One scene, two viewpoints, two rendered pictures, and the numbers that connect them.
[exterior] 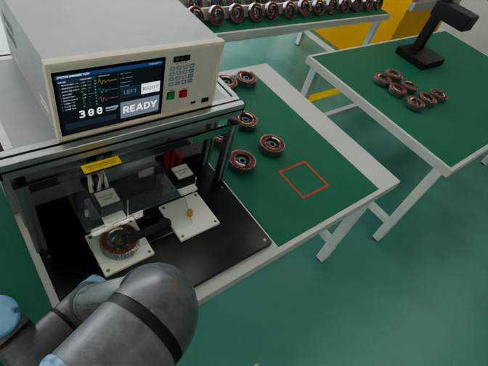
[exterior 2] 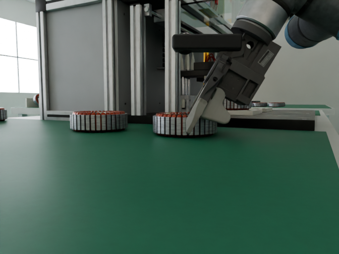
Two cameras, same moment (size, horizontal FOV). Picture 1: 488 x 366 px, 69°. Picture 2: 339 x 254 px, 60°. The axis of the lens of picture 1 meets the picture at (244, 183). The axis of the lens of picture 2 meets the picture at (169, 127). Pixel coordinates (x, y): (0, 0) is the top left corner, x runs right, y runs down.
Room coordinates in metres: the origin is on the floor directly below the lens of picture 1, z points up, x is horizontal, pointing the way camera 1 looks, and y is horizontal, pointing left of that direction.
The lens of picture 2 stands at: (-0.28, 0.65, 0.81)
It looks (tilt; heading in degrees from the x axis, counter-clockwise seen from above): 5 degrees down; 348
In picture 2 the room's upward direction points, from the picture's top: straight up
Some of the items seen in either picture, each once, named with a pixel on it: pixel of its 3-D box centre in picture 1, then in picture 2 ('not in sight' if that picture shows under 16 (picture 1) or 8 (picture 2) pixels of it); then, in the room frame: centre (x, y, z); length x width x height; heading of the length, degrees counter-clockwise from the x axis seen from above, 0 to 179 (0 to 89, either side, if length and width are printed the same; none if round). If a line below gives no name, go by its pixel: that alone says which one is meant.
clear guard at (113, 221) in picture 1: (118, 187); (231, 21); (0.53, 0.29, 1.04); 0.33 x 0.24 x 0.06; 51
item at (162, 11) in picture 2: not in sight; (165, 16); (0.57, 0.48, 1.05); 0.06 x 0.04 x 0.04; 141
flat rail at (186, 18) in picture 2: (144, 152); (212, 35); (0.68, 0.29, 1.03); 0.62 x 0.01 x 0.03; 141
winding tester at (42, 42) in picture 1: (112, 48); not in sight; (0.83, 0.46, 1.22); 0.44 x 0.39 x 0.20; 141
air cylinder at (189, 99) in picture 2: not in sight; (185, 104); (0.62, 0.40, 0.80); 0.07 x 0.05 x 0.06; 141
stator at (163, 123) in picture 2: not in sight; (184, 123); (0.22, 0.51, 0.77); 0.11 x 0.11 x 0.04
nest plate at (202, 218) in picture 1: (189, 215); (248, 109); (0.71, 0.14, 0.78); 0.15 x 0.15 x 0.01; 51
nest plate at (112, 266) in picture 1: (120, 245); (231, 111); (0.53, 0.29, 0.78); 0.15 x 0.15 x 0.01; 51
